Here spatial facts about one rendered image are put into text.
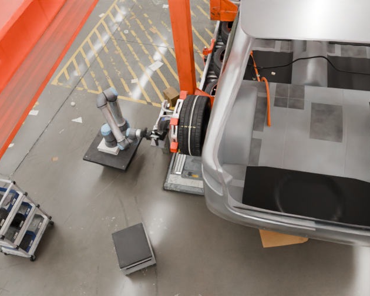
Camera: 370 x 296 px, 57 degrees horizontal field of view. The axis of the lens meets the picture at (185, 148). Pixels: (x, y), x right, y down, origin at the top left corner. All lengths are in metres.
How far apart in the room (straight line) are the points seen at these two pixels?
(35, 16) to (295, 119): 2.73
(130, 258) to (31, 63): 2.67
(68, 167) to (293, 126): 2.95
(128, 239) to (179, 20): 2.25
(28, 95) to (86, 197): 3.37
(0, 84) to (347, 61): 4.07
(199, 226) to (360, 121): 2.04
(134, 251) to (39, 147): 2.30
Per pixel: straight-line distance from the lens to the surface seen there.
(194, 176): 4.13
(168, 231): 4.05
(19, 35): 1.33
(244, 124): 3.16
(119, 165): 4.23
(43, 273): 4.32
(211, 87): 4.57
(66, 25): 1.43
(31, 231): 4.28
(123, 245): 3.72
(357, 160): 3.55
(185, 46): 3.52
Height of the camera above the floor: 3.74
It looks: 55 degrees down
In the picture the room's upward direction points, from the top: 9 degrees counter-clockwise
